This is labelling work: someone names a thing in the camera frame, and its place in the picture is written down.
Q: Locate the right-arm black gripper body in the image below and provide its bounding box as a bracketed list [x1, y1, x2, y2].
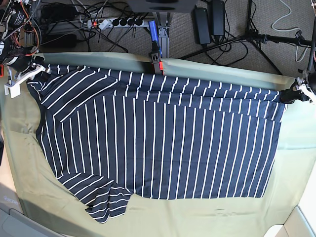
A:
[4, 56, 40, 77]

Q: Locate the left-arm black gripper body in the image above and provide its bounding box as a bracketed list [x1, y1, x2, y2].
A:
[303, 71, 316, 95]

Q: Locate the navy white striped T-shirt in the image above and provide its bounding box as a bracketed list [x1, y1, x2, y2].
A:
[27, 65, 286, 223]

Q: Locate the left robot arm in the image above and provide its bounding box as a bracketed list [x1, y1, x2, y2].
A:
[271, 1, 316, 104]

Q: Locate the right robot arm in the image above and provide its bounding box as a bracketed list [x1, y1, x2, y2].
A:
[0, 0, 41, 73]

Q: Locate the black tripod stand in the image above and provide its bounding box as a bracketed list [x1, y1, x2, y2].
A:
[178, 0, 312, 75]

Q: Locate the white power strip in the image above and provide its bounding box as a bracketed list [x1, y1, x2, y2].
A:
[85, 17, 149, 30]

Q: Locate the black power adapter brick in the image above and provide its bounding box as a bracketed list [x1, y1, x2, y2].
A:
[192, 7, 211, 45]

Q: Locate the red black table clamp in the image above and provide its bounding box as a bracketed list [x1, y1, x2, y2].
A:
[148, 20, 162, 74]

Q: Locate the white cable on carpet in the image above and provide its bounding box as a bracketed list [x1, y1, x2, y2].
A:
[271, 0, 309, 63]

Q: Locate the black cable bundle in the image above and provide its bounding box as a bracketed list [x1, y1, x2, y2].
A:
[37, 0, 154, 54]

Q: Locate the aluminium frame post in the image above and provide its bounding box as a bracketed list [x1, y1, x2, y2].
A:
[153, 12, 173, 58]

